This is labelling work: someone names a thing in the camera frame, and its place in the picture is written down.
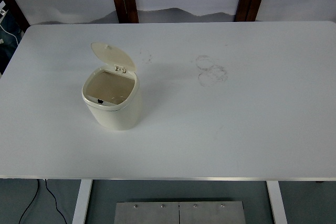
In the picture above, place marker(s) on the cream lidded trash bin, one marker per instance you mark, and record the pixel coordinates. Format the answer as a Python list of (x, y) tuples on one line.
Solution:
[(115, 117)]

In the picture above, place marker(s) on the grey metal plate with screws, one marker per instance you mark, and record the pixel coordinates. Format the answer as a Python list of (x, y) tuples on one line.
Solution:
[(157, 214)]

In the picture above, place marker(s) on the white table leg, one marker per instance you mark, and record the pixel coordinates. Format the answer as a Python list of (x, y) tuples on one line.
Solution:
[(82, 203), (277, 203)]

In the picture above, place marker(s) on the dark blue fabric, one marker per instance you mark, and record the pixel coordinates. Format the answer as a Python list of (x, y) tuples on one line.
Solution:
[(6, 51)]

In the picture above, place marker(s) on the white box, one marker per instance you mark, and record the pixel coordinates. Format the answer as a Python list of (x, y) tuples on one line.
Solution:
[(2, 7)]

